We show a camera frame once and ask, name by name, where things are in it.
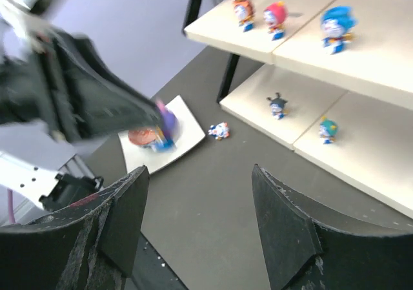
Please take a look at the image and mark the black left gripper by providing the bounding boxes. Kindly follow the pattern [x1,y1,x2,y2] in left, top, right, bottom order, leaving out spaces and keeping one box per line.
[1,31,161,141]

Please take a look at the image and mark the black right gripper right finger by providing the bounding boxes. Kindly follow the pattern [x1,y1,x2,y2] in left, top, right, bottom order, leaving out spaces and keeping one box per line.
[252,165,412,290]

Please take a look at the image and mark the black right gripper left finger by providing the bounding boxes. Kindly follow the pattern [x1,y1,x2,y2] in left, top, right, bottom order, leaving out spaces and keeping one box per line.
[1,166,149,289]

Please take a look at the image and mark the purple white Doraemon figure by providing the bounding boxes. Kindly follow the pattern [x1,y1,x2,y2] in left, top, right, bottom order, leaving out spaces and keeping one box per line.
[152,99,179,152]

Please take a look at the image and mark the orange lion Doraemon figure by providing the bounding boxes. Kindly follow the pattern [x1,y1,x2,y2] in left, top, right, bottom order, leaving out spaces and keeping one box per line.
[233,0,255,32]

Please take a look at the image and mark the pink-hooded Doraemon figure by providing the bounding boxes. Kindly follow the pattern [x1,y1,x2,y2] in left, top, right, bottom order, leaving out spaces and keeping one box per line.
[263,1,288,41]

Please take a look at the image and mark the blue bucket Doraemon figure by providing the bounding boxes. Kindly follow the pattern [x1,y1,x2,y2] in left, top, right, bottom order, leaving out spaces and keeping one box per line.
[321,6,357,54]

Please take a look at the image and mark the three-tier beige black shelf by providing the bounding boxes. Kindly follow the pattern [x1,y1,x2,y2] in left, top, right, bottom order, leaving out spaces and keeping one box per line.
[183,0,412,216]

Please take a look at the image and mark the red patterned bowl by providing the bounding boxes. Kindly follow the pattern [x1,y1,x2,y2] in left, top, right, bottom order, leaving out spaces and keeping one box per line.
[128,127,159,148]

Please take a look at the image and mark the white square plate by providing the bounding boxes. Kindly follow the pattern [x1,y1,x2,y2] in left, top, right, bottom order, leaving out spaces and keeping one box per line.
[119,95,206,174]

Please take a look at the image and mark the white sheep Doraemon figure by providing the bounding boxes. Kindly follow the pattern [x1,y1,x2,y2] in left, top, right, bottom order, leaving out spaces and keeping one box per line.
[208,122,230,140]

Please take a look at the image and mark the teal-hooded Doraemon figure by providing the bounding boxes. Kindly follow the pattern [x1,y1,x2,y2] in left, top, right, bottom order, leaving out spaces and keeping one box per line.
[319,116,338,144]

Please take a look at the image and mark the grey-hooded Doraemon figure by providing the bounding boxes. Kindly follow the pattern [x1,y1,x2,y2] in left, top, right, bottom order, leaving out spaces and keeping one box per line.
[266,92,288,120]

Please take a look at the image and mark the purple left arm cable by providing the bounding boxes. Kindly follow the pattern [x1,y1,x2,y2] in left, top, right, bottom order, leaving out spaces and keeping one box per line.
[6,188,17,225]

